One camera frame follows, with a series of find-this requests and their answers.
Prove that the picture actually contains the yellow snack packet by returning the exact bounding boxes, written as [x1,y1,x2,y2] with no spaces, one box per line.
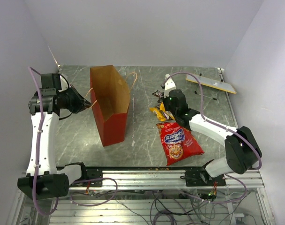
[159,102,165,112]
[149,107,168,121]

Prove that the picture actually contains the purple candy packet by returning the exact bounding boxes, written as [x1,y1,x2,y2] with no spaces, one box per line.
[152,90,164,98]
[161,111,174,120]

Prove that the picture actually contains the red paper bag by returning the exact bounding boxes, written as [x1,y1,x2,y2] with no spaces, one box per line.
[87,65,138,147]

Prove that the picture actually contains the red snack bag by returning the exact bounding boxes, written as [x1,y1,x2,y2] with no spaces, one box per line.
[157,122,204,166]

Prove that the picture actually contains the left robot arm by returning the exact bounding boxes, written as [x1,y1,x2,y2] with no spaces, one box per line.
[17,74,92,200]

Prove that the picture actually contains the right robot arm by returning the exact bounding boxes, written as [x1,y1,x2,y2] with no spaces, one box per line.
[163,89,262,186]

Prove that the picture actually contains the yellow-edged tablet on stand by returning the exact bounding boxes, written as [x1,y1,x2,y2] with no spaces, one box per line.
[195,75,237,94]

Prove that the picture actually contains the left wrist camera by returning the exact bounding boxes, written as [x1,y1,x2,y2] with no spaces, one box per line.
[59,74,70,92]

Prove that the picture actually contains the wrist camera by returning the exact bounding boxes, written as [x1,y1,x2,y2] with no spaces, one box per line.
[161,78,176,97]
[59,74,70,92]

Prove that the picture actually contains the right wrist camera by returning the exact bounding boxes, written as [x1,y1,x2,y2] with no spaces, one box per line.
[161,78,176,97]

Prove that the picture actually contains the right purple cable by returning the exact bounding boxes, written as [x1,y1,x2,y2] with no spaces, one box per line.
[162,72,263,204]

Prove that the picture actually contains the purple cable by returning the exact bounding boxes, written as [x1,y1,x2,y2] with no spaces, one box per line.
[27,66,60,216]
[162,72,263,204]

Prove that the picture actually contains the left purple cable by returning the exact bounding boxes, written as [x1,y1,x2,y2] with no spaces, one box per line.
[27,66,60,216]

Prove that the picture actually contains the aluminium rail frame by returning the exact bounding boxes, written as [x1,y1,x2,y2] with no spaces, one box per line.
[13,167,275,225]

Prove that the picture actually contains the loose wires under table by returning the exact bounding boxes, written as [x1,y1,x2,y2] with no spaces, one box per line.
[69,182,248,225]

